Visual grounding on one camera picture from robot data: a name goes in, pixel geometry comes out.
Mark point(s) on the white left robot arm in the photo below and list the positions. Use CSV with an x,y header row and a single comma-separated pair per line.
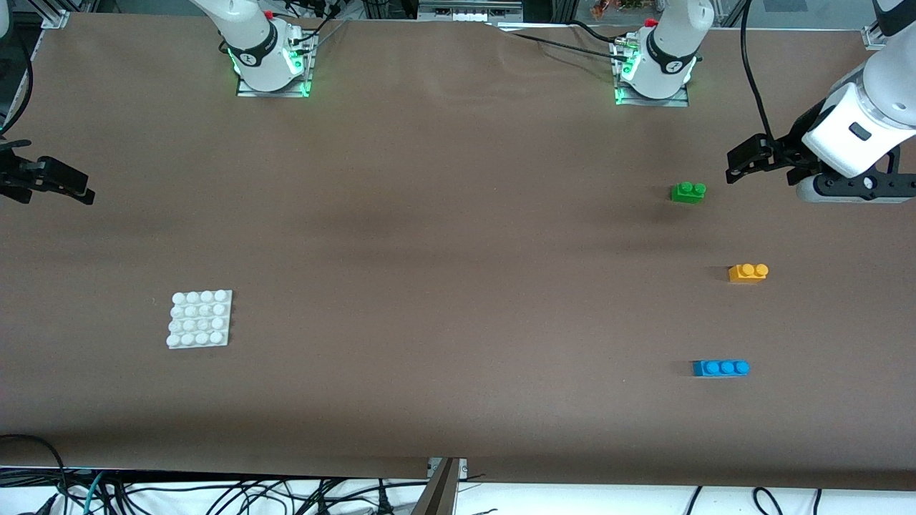
x,y
873,100

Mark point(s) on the brown table cover sheet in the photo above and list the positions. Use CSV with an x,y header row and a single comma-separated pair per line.
x,y
458,393

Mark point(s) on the orange background clutter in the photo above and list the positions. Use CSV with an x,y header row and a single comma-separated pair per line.
x,y
608,8

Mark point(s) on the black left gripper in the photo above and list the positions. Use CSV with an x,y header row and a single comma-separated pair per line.
x,y
789,152

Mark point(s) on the aluminium table leg profile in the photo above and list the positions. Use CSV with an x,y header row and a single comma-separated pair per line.
x,y
440,493

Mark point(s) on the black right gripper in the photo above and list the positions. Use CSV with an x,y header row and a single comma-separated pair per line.
x,y
16,174

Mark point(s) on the yellow two-stud block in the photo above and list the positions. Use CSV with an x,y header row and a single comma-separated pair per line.
x,y
748,275

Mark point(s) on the grey metal frame piece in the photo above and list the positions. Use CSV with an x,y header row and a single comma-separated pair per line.
x,y
465,14

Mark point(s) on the white studded base plate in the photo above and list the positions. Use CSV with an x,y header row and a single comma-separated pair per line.
x,y
200,320

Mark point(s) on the blue three-stud block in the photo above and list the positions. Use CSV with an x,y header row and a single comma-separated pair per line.
x,y
719,369

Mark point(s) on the aluminium frame profile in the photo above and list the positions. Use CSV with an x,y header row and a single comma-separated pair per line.
x,y
876,36
57,14

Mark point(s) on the green two-stud block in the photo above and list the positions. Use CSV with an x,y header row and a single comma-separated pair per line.
x,y
687,194

